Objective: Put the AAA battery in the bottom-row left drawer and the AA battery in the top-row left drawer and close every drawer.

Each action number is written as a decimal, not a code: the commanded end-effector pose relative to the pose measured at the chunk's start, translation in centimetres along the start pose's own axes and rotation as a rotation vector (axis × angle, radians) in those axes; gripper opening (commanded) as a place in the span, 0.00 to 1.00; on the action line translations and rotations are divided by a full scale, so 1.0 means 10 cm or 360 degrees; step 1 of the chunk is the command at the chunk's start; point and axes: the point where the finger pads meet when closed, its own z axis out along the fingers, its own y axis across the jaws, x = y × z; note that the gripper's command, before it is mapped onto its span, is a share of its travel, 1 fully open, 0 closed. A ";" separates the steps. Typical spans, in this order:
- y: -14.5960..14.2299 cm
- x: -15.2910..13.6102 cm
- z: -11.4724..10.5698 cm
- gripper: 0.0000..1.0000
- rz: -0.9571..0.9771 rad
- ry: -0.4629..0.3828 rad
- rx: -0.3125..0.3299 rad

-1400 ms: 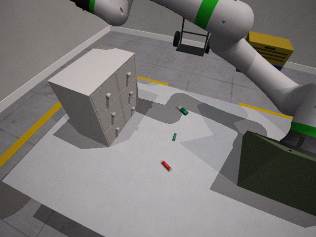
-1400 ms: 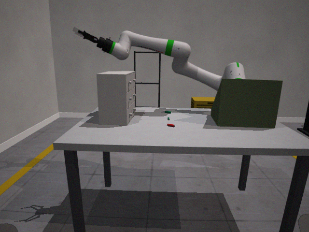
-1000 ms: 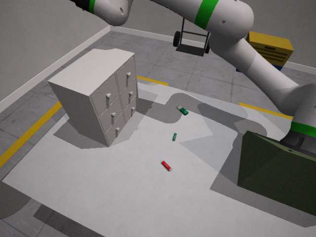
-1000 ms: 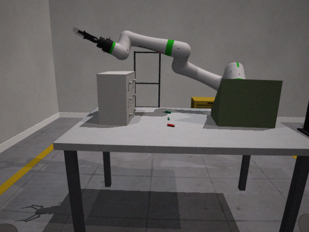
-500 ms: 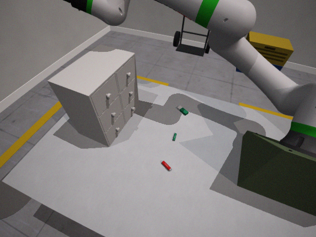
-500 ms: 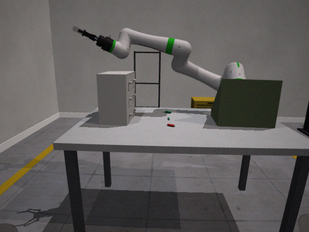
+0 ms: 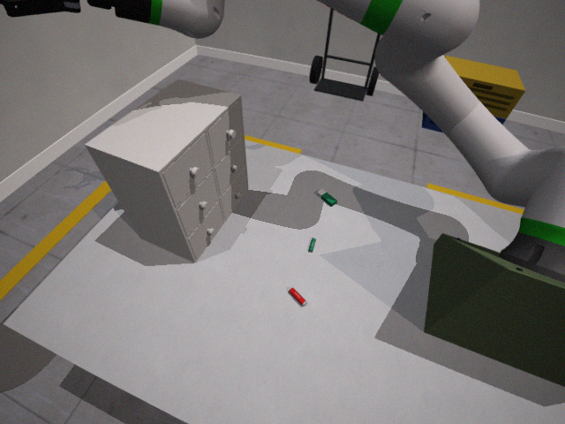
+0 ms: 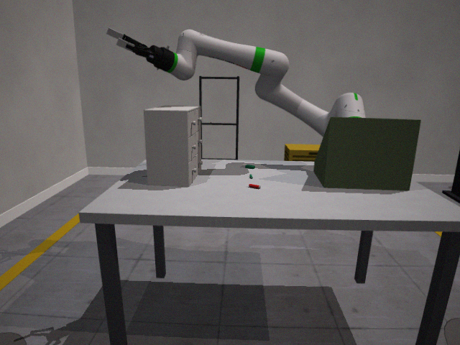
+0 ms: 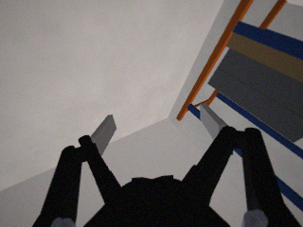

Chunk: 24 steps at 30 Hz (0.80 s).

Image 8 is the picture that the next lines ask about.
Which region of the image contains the small white chest of drawers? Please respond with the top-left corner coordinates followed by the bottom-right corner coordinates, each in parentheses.
top-left (144, 106), bottom-right (201, 187)

